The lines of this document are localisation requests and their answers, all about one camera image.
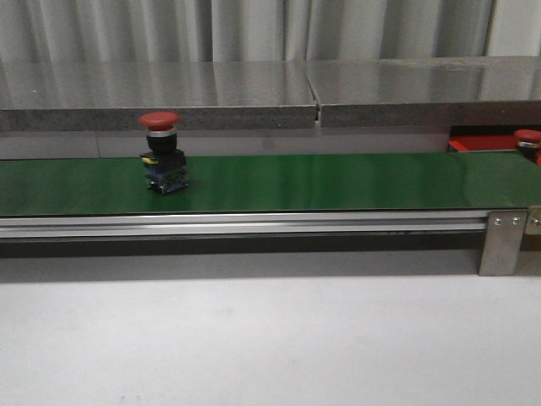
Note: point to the steel end bracket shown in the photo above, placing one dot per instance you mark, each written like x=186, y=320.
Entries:
x=533, y=223

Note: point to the aluminium conveyor side rail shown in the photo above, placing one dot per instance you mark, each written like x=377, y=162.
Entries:
x=241, y=223

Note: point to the steel conveyor support bracket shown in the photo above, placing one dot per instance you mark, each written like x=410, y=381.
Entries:
x=502, y=243

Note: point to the grey pleated curtain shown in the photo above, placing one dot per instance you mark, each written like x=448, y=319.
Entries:
x=194, y=31

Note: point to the right steel table top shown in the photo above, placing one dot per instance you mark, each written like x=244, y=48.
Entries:
x=430, y=92

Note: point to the steel table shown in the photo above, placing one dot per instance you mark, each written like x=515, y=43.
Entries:
x=112, y=96
x=430, y=92

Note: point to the green conveyor belt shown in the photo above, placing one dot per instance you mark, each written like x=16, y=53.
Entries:
x=418, y=181

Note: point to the red plastic tray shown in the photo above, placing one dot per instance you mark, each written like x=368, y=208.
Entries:
x=486, y=138

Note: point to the left steel table top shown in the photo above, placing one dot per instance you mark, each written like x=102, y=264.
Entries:
x=112, y=96

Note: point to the red mushroom push button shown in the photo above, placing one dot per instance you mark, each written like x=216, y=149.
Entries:
x=528, y=143

